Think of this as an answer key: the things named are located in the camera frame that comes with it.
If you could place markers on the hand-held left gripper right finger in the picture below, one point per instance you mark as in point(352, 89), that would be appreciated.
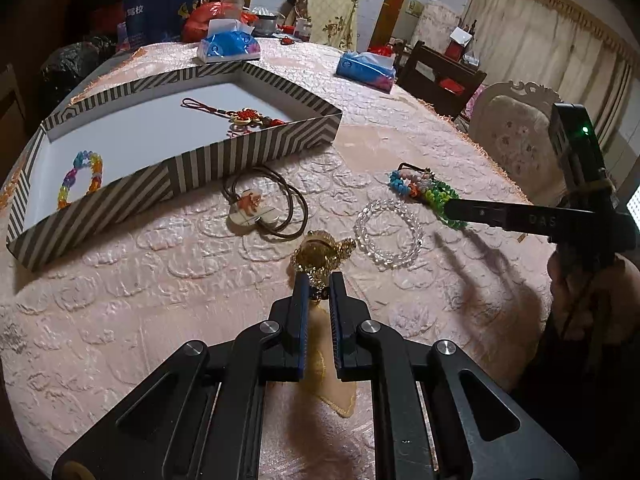
point(336, 312)

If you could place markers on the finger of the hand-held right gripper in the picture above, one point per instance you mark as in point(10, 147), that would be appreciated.
point(500, 217)

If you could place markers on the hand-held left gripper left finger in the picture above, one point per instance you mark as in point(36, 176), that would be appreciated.
point(300, 305)

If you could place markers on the striped cardboard box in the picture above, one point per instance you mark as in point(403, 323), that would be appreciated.
point(150, 125)

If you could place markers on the person's right hand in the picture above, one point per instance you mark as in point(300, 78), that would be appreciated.
point(617, 300)

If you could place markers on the white upholstered chair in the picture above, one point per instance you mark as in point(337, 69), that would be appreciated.
point(515, 135)

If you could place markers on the pink embossed tablecloth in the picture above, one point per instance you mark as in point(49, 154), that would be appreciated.
point(400, 130)

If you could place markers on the dark wooden chair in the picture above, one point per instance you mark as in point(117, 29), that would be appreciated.
point(440, 85)

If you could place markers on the beige curtain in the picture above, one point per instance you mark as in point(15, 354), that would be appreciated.
point(540, 25)

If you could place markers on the red Chinese knot ornament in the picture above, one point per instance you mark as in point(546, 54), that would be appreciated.
point(244, 116)

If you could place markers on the blue tissue pack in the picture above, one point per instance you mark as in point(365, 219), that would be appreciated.
point(227, 45)
point(362, 70)

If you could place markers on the small red trinket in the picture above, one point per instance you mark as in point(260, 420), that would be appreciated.
point(287, 40)

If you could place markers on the yellow floral cloth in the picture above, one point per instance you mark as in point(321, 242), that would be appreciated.
point(327, 10)

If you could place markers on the steel pot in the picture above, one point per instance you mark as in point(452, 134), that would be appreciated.
point(266, 22)

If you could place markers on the red plastic bag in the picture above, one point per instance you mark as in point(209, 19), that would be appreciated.
point(205, 17)

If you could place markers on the white lidded jar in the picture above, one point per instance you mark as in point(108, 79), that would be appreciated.
point(232, 1)

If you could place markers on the black garbage bag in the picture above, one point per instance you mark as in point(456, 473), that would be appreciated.
point(75, 67)

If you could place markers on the dark blue paper bag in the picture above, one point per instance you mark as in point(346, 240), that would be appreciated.
point(155, 10)

